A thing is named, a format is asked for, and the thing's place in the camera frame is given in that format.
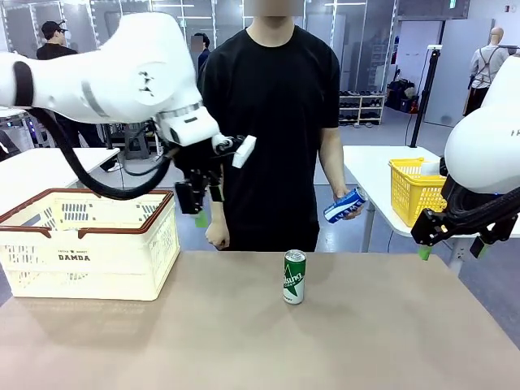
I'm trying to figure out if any black right arm cable sleeve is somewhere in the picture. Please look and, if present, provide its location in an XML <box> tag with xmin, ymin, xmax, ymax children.
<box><xmin>440</xmin><ymin>174</ymin><xmax>520</xmax><ymax>245</ymax></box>

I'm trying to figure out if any black arm cable sleeve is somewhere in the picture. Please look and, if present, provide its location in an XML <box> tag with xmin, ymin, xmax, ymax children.
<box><xmin>440</xmin><ymin>174</ymin><xmax>520</xmax><ymax>245</ymax></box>
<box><xmin>28</xmin><ymin>106</ymin><xmax>176</xmax><ymax>201</ymax></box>

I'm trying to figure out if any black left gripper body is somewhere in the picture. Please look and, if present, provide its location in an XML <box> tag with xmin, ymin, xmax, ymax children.
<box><xmin>173</xmin><ymin>140</ymin><xmax>224</xmax><ymax>188</ymax></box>

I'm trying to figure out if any black left arm cable sleeve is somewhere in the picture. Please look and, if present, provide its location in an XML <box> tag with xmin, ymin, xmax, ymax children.
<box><xmin>28</xmin><ymin>106</ymin><xmax>176</xmax><ymax>201</ymax></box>

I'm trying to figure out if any grey step stool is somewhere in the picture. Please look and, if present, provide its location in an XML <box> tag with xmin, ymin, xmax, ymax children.
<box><xmin>123</xmin><ymin>129</ymin><xmax>152</xmax><ymax>160</ymax></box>

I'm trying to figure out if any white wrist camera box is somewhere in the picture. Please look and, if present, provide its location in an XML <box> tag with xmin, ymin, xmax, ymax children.
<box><xmin>231</xmin><ymin>136</ymin><xmax>258</xmax><ymax>168</ymax></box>
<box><xmin>420</xmin><ymin>160</ymin><xmax>448</xmax><ymax>178</ymax></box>

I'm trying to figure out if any person's right hand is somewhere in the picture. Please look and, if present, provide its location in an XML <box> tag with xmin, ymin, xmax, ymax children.
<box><xmin>205</xmin><ymin>222</ymin><xmax>231</xmax><ymax>249</ymax></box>

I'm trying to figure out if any white shoe rack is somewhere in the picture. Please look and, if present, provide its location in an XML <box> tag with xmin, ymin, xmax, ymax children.
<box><xmin>339</xmin><ymin>93</ymin><xmax>386</xmax><ymax>126</ymax></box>

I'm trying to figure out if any person's right forearm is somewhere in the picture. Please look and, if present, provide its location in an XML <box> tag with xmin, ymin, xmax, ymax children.
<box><xmin>207</xmin><ymin>186</ymin><xmax>227</xmax><ymax>228</ymax></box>

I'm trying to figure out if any green soda can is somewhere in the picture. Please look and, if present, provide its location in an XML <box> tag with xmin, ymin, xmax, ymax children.
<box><xmin>282</xmin><ymin>249</ymin><xmax>307</xmax><ymax>306</ymax></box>

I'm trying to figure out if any mannequin with grey apron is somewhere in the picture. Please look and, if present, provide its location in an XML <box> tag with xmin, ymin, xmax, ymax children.
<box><xmin>465</xmin><ymin>27</ymin><xmax>509</xmax><ymax>117</ymax></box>

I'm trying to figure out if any background person in black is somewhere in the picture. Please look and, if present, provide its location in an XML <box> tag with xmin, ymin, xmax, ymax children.
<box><xmin>36</xmin><ymin>19</ymin><xmax>106</xmax><ymax>150</ymax></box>

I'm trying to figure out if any person's left forearm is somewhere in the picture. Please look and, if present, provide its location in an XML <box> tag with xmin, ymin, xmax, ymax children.
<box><xmin>319</xmin><ymin>154</ymin><xmax>349</xmax><ymax>196</ymax></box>

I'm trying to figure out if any person's left hand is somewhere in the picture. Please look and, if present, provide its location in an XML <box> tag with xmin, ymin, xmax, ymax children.
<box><xmin>331</xmin><ymin>185</ymin><xmax>358</xmax><ymax>204</ymax></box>

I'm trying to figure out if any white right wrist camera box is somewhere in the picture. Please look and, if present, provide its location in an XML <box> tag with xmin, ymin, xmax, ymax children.
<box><xmin>420</xmin><ymin>160</ymin><xmax>448</xmax><ymax>178</ymax></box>

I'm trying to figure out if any white side table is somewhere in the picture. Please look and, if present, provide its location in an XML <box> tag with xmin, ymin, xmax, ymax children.
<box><xmin>343</xmin><ymin>145</ymin><xmax>520</xmax><ymax>277</ymax></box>
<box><xmin>0</xmin><ymin>146</ymin><xmax>121</xmax><ymax>192</ymax></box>

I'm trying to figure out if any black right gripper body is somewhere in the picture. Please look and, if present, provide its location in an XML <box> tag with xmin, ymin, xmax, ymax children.
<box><xmin>446</xmin><ymin>214</ymin><xmax>513</xmax><ymax>245</ymax></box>

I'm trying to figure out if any person in dark navy clothes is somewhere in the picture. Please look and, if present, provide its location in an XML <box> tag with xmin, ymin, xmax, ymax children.
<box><xmin>189</xmin><ymin>32</ymin><xmax>211</xmax><ymax>76</ymax></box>

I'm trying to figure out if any yellow plastic basket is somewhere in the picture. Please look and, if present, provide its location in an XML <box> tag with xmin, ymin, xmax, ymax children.
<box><xmin>388</xmin><ymin>157</ymin><xmax>448</xmax><ymax>228</ymax></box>

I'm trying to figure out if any person in black t-shirt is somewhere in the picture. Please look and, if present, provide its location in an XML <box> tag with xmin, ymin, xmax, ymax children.
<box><xmin>197</xmin><ymin>0</ymin><xmax>353</xmax><ymax>253</ymax></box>

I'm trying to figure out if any cream basket with brown rim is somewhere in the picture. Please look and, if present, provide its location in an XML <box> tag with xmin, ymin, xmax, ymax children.
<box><xmin>0</xmin><ymin>187</ymin><xmax>182</xmax><ymax>302</ymax></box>

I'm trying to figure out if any blue Pocari Sweat can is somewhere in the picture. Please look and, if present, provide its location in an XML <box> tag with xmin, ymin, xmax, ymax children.
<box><xmin>323</xmin><ymin>186</ymin><xmax>369</xmax><ymax>225</ymax></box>

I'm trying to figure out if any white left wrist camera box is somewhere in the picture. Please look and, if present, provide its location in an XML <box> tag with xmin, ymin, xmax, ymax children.
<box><xmin>231</xmin><ymin>136</ymin><xmax>258</xmax><ymax>168</ymax></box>

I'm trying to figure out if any black tripod pole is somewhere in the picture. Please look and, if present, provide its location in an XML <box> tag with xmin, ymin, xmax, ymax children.
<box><xmin>409</xmin><ymin>44</ymin><xmax>443</xmax><ymax>150</ymax></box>

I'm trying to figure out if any pile of black bags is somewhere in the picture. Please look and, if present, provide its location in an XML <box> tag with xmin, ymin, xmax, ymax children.
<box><xmin>385</xmin><ymin>79</ymin><xmax>419</xmax><ymax>114</ymax></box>

